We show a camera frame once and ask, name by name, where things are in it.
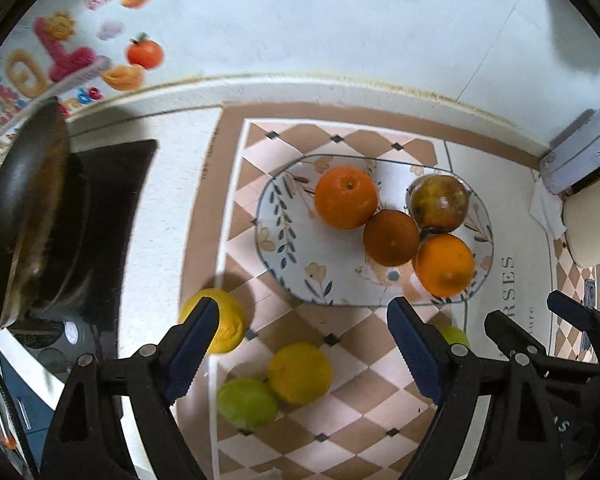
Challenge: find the green apple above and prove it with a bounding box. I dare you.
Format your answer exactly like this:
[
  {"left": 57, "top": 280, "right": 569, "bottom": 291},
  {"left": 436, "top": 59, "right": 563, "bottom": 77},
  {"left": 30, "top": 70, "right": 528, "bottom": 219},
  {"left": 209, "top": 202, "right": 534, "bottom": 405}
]
[
  {"left": 439, "top": 325, "right": 470, "bottom": 348},
  {"left": 216, "top": 378, "right": 278, "bottom": 431}
]

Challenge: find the black gas stove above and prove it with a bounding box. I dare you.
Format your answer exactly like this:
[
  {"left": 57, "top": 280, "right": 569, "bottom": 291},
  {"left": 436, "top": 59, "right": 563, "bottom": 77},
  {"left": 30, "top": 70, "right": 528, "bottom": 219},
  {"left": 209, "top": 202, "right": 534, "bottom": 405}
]
[{"left": 9, "top": 139, "right": 158, "bottom": 382}]

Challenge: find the cream utensil holder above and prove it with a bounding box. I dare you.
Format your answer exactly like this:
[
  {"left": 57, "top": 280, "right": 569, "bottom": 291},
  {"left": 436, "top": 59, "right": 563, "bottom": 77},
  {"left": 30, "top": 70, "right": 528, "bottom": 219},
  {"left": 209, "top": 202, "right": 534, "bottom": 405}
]
[{"left": 562, "top": 180, "right": 600, "bottom": 268}]

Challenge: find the yellow lemon far left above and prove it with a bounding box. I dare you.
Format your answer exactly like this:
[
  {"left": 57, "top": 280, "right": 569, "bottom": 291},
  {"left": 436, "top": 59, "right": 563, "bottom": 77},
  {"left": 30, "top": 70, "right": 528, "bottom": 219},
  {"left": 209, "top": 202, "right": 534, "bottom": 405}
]
[{"left": 178, "top": 288, "right": 248, "bottom": 354}]

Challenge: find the yellow lemon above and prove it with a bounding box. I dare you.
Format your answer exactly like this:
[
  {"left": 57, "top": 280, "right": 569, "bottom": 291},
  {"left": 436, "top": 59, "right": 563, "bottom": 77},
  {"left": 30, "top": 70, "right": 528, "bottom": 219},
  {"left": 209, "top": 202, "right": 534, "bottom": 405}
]
[
  {"left": 268, "top": 341, "right": 332, "bottom": 405},
  {"left": 178, "top": 288, "right": 248, "bottom": 354}
]

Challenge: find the large bright orange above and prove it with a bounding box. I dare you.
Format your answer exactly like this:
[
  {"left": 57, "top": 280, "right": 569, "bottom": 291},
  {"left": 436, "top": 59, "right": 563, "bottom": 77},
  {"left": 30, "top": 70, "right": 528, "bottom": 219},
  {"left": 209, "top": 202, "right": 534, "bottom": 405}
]
[{"left": 413, "top": 233, "right": 475, "bottom": 298}]

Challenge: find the white folded tissue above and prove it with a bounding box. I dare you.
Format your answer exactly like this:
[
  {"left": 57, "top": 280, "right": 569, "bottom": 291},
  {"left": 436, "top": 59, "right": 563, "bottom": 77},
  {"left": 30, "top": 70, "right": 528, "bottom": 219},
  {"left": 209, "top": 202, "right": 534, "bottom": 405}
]
[{"left": 529, "top": 179, "right": 566, "bottom": 240}]

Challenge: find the dark reddish orange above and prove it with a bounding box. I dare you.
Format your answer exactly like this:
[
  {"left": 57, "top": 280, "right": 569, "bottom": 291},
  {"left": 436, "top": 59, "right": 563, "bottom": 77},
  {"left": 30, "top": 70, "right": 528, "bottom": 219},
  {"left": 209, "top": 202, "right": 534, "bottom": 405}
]
[{"left": 363, "top": 209, "right": 420, "bottom": 266}]

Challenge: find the yellow lemon middle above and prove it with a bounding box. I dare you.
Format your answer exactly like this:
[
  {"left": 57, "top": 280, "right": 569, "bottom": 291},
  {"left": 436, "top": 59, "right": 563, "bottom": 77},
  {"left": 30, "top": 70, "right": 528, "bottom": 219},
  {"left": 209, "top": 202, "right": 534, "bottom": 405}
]
[{"left": 268, "top": 341, "right": 332, "bottom": 405}]

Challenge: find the dark red-green apple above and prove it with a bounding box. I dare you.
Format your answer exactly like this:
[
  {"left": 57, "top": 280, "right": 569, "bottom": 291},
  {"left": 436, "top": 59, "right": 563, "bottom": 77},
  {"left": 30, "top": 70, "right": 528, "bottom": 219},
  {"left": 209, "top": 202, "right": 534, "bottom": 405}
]
[{"left": 407, "top": 174, "right": 469, "bottom": 233}]

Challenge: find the silver spray can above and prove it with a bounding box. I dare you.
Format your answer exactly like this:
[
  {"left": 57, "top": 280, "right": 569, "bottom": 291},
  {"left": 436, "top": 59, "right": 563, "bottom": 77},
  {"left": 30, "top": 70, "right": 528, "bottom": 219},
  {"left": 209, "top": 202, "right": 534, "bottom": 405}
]
[{"left": 539, "top": 110, "right": 600, "bottom": 195}]

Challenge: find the floral oval plate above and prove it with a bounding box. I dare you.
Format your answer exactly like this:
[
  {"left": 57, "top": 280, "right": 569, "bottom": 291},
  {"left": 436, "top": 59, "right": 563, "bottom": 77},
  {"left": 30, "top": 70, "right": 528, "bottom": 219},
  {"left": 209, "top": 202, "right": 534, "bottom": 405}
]
[{"left": 256, "top": 154, "right": 494, "bottom": 308}]

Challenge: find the bright orange with stem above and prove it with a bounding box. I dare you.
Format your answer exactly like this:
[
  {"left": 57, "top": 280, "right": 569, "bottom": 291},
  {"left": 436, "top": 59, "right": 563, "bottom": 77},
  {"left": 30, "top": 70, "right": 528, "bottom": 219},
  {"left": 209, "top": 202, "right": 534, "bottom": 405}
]
[{"left": 314, "top": 166, "right": 379, "bottom": 230}]

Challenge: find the black frying pan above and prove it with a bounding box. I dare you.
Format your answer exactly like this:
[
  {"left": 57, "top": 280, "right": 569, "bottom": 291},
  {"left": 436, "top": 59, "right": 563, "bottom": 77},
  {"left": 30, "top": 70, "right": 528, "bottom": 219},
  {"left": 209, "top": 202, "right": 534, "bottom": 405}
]
[{"left": 0, "top": 96, "right": 70, "bottom": 329}]

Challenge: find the colourful wall sticker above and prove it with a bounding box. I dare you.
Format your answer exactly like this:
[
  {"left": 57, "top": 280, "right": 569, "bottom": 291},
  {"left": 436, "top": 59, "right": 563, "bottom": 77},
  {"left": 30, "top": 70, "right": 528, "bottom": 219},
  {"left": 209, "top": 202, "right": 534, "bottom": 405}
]
[{"left": 0, "top": 0, "right": 164, "bottom": 151}]

